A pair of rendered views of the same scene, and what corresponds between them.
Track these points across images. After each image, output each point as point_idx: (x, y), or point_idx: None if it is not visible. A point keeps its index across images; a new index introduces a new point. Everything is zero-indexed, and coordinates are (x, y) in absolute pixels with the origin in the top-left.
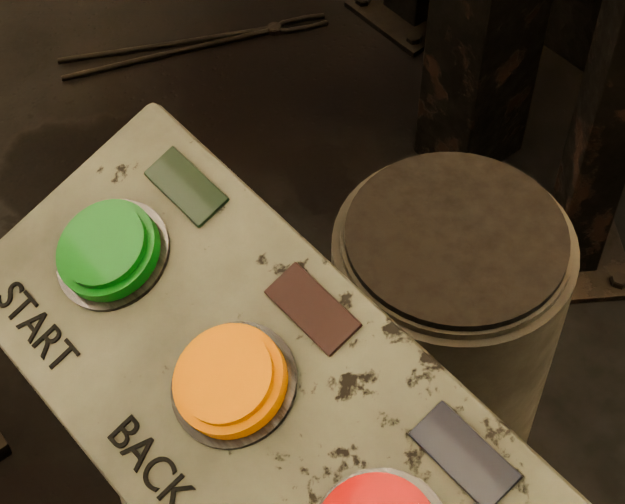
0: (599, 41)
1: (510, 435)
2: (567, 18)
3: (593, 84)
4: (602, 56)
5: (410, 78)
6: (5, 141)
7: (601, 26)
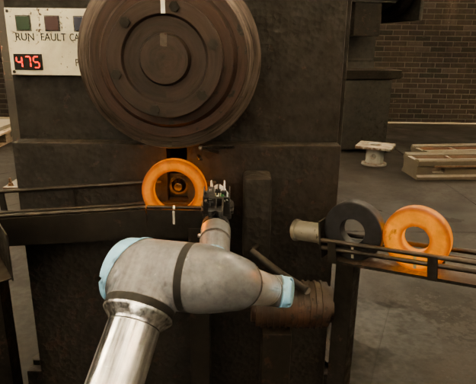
0: (333, 369)
1: None
2: (256, 379)
3: (337, 382)
4: (338, 372)
5: None
6: None
7: (333, 364)
